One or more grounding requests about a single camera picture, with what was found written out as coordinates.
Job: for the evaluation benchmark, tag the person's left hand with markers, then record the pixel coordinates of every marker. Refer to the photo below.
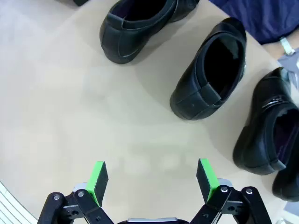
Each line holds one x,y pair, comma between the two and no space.
274,50

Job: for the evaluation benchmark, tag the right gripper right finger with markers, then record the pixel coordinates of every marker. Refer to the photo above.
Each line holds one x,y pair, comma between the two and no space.
210,182

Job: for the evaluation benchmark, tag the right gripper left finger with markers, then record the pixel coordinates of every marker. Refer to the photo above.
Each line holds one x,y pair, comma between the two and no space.
93,186

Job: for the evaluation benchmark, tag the black leather loafer shoe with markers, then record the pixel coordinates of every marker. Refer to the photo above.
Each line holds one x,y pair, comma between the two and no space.
287,184
187,102
121,42
254,144

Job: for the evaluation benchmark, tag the person in purple jacket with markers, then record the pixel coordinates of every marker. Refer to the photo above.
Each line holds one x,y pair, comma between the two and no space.
257,16

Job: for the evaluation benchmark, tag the white wristwatch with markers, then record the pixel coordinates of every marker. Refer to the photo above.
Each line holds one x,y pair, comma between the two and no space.
287,46

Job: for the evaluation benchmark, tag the black shoe stand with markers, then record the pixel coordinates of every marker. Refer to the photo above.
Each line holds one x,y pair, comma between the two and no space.
80,2

